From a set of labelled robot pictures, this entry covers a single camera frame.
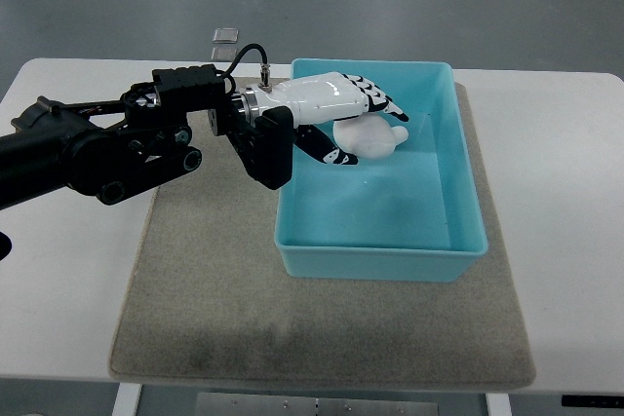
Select metal floor plate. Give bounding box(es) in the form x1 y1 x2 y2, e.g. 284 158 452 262
213 27 239 44
211 45 238 62

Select lower metal floor plate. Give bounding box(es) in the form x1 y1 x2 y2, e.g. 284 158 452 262
211 45 238 62

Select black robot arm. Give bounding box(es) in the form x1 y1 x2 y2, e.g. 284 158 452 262
1 64 294 208

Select light blue plastic box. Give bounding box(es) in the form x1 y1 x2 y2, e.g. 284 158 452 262
275 58 488 282

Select upper metal floor plate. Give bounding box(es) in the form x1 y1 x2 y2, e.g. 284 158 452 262
213 27 239 44

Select white table leg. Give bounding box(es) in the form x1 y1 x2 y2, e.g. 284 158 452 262
486 393 513 416
111 383 142 416

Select white plush toy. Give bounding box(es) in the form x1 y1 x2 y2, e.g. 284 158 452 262
332 114 410 160

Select grey metal base plate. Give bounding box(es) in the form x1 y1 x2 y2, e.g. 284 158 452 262
195 393 440 416

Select black table control panel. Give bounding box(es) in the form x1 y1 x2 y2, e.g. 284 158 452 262
561 395 624 409

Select white table leg left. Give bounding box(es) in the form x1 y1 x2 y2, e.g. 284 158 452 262
111 383 142 416

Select black cable with connector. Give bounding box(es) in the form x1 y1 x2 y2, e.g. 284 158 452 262
217 43 274 94

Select beige felt mat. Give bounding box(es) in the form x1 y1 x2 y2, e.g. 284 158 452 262
108 86 535 393

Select white table leg right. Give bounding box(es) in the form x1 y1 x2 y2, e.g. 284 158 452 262
486 393 513 416

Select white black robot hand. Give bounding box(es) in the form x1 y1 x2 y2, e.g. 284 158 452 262
241 71 409 165

